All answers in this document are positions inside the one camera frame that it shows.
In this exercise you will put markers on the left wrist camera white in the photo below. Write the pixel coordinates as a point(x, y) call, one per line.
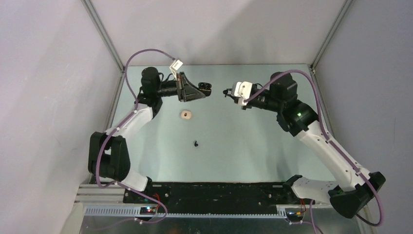
point(175, 66)

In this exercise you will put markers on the left corner aluminium post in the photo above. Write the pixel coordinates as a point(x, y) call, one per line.
point(102, 31)

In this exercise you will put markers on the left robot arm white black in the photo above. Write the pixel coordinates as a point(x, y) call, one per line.
point(109, 156)

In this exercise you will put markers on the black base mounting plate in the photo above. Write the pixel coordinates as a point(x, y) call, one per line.
point(214, 197)

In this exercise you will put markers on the aluminium frame rail front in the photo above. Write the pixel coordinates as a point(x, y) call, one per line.
point(91, 192)

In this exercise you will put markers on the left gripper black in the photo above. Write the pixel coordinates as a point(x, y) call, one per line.
point(186, 91)

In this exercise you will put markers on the black earbud charging case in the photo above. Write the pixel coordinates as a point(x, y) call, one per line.
point(205, 88)

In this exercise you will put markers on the beige earbud charging case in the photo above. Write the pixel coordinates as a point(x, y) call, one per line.
point(186, 114)

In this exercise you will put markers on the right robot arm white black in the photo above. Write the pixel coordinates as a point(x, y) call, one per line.
point(353, 186)

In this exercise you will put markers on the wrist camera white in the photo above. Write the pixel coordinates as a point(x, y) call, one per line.
point(241, 91)
point(175, 66)

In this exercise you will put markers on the right corner aluminium post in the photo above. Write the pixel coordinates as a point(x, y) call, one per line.
point(345, 8)

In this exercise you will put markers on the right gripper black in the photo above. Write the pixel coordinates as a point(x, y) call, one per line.
point(243, 107)

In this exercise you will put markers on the corner aluminium post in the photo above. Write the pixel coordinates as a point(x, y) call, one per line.
point(345, 8)
point(102, 31)

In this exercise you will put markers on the white cable duct strip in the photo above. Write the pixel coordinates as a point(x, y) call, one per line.
point(130, 211)

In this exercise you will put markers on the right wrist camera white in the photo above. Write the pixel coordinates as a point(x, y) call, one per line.
point(241, 91)

